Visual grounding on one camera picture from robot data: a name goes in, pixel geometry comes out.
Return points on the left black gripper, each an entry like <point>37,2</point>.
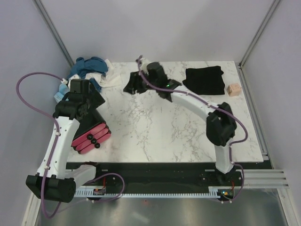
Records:
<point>98,100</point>

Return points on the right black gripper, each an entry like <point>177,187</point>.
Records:
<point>133,84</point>

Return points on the black pink drawer organizer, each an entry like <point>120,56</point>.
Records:
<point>92,132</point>

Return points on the blue t shirt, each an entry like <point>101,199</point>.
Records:
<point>93,65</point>

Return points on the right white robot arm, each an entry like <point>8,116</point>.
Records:
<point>220,126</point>

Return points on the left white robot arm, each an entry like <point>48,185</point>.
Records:
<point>51,181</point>

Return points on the white t shirt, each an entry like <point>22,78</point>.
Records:
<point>110,79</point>

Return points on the folded black t shirt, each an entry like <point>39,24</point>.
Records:
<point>205,81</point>

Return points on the small pink cube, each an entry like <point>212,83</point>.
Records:
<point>234,89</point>

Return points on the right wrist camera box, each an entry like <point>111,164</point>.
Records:
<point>155,71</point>

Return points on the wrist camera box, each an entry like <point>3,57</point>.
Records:
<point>79,86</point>
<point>155,71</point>

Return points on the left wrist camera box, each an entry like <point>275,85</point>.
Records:
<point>79,86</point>

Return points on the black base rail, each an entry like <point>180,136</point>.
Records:
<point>163,177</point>

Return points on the white cable duct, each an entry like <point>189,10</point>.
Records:
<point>110,192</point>

